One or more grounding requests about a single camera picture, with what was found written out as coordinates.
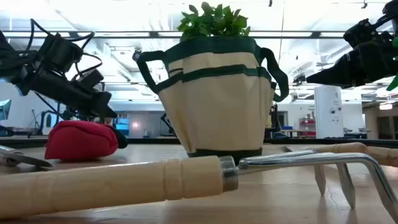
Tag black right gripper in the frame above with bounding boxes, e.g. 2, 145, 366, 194
306, 39, 398, 88

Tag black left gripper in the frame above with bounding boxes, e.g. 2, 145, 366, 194
23, 67, 119, 119

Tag red and black gardening glove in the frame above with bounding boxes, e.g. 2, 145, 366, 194
44, 120, 129, 161

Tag narrow trowel with wooden handle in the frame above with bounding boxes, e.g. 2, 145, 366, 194
284, 142, 398, 168

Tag hand rake with wooden handle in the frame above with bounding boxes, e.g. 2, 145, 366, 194
0, 151, 398, 223

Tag metal trowel with wooden handle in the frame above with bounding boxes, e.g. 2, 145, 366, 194
0, 144, 53, 168

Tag beige green-trimmed gardening bag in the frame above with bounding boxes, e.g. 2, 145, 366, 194
136, 36, 290, 158

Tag black ceiling projector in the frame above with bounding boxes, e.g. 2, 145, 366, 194
292, 73, 307, 86

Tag white pillar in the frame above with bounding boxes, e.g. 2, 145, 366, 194
313, 85, 345, 139

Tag blue storage bins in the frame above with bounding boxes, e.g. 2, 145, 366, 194
114, 117, 130, 131

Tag red shelf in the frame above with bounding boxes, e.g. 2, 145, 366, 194
298, 117, 317, 137

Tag background monitor screen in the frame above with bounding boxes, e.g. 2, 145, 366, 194
0, 99, 12, 121

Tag green plant in black pot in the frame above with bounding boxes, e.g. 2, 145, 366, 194
177, 1, 251, 43

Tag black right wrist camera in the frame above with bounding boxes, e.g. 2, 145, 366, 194
343, 18, 393, 47

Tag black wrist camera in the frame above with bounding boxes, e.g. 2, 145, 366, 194
343, 18, 393, 47
37, 33, 84, 74

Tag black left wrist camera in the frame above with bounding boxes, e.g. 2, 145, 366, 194
37, 33, 84, 74

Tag black aluminium table frame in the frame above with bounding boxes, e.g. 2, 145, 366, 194
0, 135, 398, 149

